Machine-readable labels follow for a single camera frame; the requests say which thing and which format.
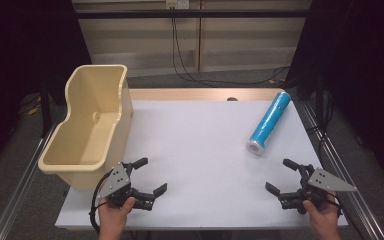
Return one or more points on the cream plastic bin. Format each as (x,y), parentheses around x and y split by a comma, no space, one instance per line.
(93,100)

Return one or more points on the metal floor rail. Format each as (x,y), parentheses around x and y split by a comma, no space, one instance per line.
(346,180)
(16,196)

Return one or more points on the blue paper roll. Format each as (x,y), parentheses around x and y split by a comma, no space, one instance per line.
(269,122)

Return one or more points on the black curtain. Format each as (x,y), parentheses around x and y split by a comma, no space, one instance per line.
(20,60)
(363,66)

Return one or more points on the white wall socket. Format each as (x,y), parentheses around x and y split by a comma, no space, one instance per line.
(177,4)

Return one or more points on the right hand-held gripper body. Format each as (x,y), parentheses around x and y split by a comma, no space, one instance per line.
(323,185)

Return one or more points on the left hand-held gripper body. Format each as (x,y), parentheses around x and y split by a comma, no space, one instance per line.
(117,181)

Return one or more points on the black stand post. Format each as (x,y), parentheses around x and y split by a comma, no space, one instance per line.
(320,103)
(45,110)

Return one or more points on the white table mat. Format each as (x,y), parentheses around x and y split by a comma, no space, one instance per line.
(200,150)

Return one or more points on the black horizontal bar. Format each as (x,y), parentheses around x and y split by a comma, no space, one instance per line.
(193,13)

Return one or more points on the person's left hand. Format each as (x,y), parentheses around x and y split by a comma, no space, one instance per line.
(113,213)

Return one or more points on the person's right hand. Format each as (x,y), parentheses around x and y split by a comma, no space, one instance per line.
(323,213)

